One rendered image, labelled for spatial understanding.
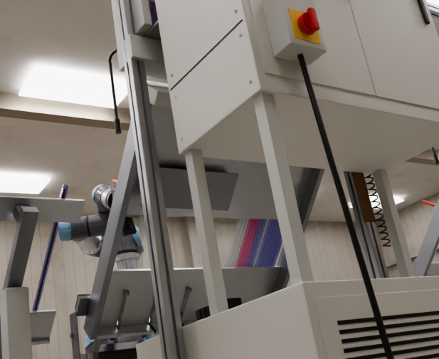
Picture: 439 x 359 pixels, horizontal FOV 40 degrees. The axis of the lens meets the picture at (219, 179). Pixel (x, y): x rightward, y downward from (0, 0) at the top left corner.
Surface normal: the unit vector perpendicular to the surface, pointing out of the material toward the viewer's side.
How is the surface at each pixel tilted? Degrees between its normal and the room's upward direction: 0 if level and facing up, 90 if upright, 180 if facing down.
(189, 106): 90
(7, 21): 180
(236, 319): 90
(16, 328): 90
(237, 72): 90
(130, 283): 133
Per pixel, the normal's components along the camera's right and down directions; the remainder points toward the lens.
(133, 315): 0.52, 0.37
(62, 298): 0.54, -0.37
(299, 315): -0.82, -0.06
